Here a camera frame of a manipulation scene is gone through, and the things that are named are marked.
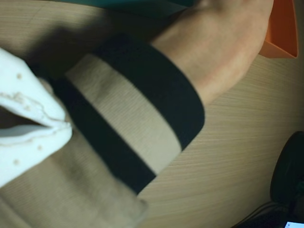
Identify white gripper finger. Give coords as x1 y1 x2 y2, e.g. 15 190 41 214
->
0 47 70 128
0 123 72 188

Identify forearm in striped sleeve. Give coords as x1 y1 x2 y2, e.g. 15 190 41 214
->
0 33 206 228

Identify teal plastic box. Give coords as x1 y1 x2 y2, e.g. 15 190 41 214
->
114 0 198 14

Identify orange plastic box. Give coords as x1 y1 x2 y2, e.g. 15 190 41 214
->
258 0 299 59

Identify bare human hand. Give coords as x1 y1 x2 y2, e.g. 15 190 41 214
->
151 0 274 105

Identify dark round object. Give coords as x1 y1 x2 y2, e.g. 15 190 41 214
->
270 131 304 209

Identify grey cable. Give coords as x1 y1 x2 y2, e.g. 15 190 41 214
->
237 201 287 228

